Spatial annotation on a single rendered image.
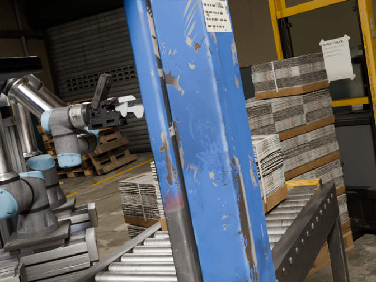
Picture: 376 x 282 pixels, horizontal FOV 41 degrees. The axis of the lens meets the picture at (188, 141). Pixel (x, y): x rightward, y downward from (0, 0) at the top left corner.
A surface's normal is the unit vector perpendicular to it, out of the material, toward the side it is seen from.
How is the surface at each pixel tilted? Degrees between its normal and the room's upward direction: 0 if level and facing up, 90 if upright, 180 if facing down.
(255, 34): 90
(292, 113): 90
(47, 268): 90
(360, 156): 90
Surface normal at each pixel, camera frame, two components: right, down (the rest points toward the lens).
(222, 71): 0.88, -0.11
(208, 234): -0.43, 0.18
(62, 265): 0.18, 0.08
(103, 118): -0.29, 0.03
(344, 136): -0.73, 0.22
